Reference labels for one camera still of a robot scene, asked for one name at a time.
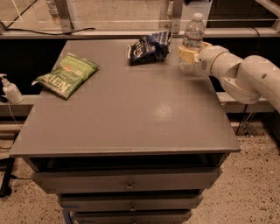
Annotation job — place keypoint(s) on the middle grey drawer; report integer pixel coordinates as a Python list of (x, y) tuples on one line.
[(130, 203)]

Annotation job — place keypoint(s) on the metal frame rail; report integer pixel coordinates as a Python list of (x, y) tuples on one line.
[(93, 19)]

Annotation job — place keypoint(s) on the top grey drawer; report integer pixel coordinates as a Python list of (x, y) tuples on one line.
[(120, 181)]

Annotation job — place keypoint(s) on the white pump dispenser bottle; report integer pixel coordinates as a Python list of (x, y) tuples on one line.
[(11, 90)]

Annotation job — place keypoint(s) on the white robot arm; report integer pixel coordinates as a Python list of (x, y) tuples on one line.
[(245, 80)]

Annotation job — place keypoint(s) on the green chip bag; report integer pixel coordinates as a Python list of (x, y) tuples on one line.
[(68, 76)]

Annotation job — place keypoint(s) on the blue chip bag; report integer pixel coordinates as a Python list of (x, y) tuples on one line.
[(150, 48)]

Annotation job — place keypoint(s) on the grey drawer cabinet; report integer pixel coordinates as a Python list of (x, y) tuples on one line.
[(126, 118)]

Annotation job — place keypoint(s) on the clear plastic water bottle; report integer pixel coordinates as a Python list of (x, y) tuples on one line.
[(193, 37)]

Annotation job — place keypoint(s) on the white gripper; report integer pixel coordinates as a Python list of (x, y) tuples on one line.
[(207, 60)]

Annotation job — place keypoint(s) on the black stand leg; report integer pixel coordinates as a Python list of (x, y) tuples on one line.
[(6, 166)]

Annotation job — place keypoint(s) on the bottom grey drawer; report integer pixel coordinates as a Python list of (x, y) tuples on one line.
[(140, 217)]

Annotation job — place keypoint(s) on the grey drawer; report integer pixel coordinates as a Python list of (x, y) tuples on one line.
[(140, 217), (130, 203), (120, 181)]

